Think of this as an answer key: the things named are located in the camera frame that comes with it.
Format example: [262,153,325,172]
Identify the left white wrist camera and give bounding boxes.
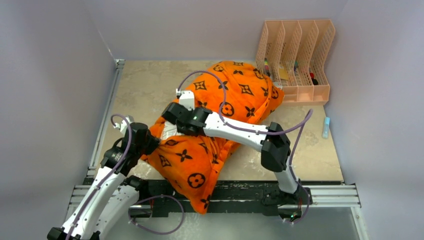
[114,115,134,136]

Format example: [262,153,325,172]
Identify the orange patterned pillowcase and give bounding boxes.
[141,61,285,214]

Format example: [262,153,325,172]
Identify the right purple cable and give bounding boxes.
[177,70,314,226]

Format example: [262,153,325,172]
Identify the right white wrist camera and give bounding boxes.
[175,88,195,111]

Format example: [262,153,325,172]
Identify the light blue small tube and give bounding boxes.
[321,116,331,139]

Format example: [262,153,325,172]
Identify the aluminium frame rail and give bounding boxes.
[59,58,369,240]

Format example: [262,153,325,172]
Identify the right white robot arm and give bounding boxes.
[161,102,303,204]

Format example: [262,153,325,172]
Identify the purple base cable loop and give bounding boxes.
[127,194,185,236]

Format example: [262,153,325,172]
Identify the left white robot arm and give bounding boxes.
[47,121,160,240]

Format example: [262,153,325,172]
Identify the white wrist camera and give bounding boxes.
[114,115,134,136]
[175,88,195,111]

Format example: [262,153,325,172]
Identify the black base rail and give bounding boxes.
[130,180,343,222]

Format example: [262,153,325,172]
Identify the pink mesh file organizer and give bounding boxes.
[255,19,336,106]

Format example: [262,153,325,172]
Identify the white pillow insert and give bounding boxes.
[160,121,183,140]

